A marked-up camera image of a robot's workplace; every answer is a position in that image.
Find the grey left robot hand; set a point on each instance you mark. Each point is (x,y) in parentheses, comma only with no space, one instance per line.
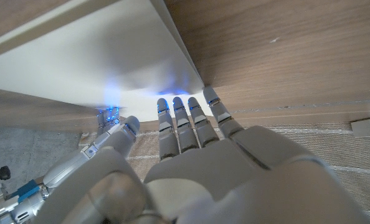
(222,174)

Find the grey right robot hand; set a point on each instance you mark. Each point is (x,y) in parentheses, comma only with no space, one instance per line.
(76,158)

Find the white power strip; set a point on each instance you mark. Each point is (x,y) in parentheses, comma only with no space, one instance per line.
(368,127)

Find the cream paper file folder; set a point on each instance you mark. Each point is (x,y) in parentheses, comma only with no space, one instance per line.
(88,59)

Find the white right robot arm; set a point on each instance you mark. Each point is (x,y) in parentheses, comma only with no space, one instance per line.
(17,205)

